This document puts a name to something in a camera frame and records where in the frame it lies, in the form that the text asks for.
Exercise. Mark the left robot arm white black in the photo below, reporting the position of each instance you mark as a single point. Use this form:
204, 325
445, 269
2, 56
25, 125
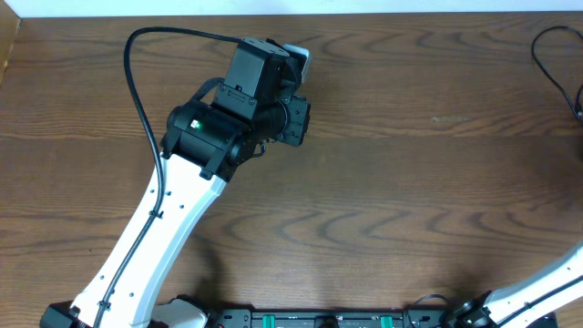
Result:
228, 121

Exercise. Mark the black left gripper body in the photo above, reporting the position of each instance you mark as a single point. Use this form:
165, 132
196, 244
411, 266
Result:
298, 119

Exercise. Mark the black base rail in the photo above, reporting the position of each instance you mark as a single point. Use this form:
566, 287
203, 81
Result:
328, 316

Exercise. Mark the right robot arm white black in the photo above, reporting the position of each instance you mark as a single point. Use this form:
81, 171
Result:
521, 304

